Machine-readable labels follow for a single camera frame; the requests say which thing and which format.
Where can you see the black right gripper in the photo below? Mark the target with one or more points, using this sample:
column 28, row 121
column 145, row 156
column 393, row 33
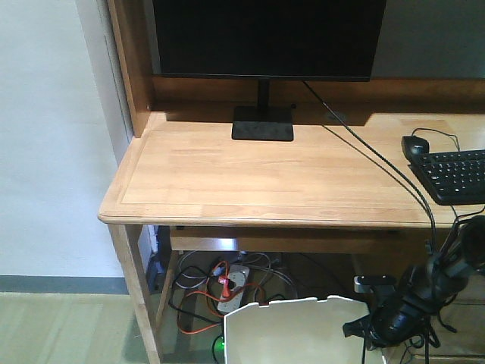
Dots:
column 395, row 318

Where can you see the white plastic trash bin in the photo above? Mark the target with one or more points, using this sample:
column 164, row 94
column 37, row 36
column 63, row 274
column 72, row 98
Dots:
column 305, row 330

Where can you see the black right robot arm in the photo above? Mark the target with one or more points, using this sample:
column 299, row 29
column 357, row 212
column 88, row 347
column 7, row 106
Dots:
column 446, row 273

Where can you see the white power strip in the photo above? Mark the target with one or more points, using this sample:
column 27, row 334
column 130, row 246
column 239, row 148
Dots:
column 231, row 298

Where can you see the wooden desk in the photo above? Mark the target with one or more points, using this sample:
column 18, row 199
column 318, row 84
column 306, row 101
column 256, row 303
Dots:
column 182, row 169

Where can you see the black box green light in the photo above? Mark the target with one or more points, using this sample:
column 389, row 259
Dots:
column 217, row 347

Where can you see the black keyboard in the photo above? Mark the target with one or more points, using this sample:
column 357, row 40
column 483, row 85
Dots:
column 451, row 178

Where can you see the black computer mouse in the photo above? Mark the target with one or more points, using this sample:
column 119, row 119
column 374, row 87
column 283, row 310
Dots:
column 413, row 146

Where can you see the black computer monitor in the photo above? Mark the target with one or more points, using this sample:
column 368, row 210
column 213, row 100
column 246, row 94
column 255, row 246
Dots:
column 265, row 41

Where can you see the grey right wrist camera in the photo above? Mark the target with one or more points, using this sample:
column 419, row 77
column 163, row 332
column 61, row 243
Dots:
column 367, row 283

